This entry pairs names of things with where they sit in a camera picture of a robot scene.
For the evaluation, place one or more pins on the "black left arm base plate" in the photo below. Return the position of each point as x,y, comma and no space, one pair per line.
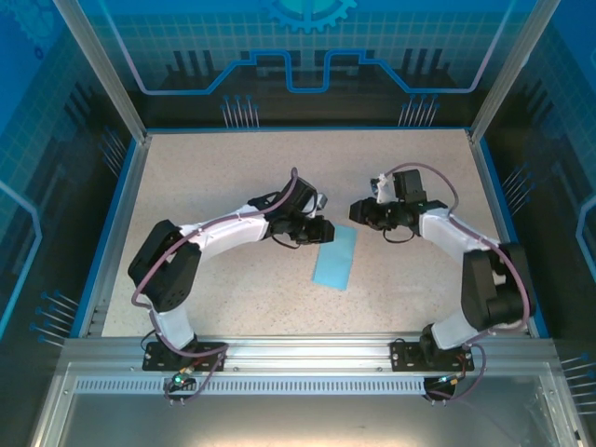
212,354

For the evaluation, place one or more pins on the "light blue paper sheet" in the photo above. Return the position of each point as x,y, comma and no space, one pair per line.
335,261

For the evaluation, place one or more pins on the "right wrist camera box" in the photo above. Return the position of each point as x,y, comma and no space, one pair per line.
382,188

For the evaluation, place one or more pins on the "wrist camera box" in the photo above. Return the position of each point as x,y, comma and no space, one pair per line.
382,188
322,200

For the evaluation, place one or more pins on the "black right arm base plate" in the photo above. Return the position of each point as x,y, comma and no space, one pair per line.
405,356

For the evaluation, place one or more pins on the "blue printed circuit-pattern panel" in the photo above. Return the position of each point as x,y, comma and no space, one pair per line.
307,37

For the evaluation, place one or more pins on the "aluminium side rail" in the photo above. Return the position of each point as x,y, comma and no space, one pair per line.
120,223
493,209

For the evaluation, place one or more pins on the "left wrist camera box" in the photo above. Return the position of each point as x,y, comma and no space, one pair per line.
322,200

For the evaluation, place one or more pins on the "aluminium enclosure post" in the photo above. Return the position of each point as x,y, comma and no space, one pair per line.
512,70
100,70

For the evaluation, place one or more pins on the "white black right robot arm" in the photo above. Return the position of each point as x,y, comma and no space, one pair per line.
442,233

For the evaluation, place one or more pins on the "blue printed side panel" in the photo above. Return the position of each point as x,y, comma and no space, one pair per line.
28,186
559,163

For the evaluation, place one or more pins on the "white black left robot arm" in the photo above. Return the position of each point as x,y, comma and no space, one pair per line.
223,237

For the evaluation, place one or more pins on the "grey metal shelf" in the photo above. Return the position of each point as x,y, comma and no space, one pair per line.
298,423

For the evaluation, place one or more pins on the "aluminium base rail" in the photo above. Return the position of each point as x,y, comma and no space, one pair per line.
307,349

